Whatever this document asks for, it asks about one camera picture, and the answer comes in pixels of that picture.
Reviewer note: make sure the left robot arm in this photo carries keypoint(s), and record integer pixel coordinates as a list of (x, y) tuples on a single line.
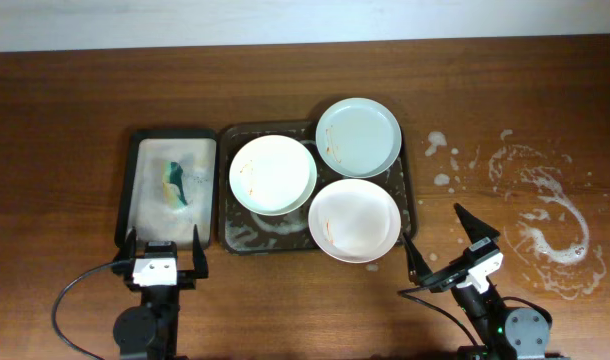
[(150, 330)]

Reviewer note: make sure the dark brown serving tray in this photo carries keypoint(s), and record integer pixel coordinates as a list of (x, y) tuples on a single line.
[(243, 232)]

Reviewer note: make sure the white plate front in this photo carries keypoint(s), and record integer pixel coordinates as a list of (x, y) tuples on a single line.
[(354, 221)]

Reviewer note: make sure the black soapy water tray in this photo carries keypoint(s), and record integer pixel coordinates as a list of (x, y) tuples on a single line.
[(142, 203)]

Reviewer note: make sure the yellow green sponge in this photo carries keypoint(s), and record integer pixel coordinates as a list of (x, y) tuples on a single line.
[(172, 183)]

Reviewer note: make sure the pale blue plate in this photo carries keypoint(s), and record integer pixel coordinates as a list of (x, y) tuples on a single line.
[(358, 137)]

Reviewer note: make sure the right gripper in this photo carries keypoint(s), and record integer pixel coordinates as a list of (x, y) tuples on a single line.
[(419, 272)]

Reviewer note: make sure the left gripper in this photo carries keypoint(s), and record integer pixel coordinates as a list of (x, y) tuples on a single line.
[(186, 278)]

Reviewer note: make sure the white plate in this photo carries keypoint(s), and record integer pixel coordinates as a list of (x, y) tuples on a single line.
[(354, 221), (272, 175)]

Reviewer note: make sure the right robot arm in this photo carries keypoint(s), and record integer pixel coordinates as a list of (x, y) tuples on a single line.
[(503, 327)]

